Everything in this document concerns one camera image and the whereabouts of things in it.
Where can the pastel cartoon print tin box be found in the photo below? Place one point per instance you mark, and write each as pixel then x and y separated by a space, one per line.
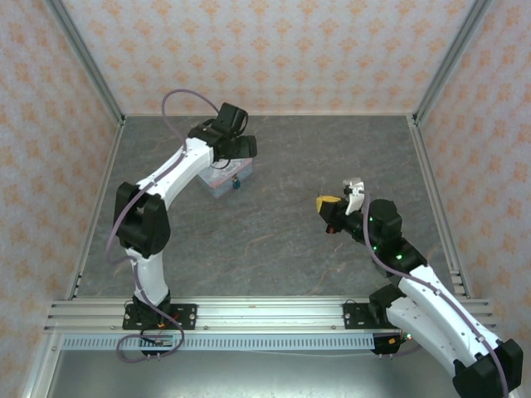
pixel 222 182

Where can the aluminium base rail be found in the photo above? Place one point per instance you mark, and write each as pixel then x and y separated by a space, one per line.
pixel 265 313

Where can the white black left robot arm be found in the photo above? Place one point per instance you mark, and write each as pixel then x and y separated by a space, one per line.
pixel 143 215

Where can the small electronics board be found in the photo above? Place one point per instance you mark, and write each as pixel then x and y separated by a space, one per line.
pixel 392 343
pixel 159 341

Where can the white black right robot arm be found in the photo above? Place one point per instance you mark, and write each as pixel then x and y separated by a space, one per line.
pixel 431 307

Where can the aluminium frame post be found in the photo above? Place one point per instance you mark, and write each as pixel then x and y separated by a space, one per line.
pixel 85 62
pixel 452 58

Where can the aluminium side rail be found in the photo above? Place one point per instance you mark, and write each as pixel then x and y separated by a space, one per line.
pixel 439 207
pixel 97 211

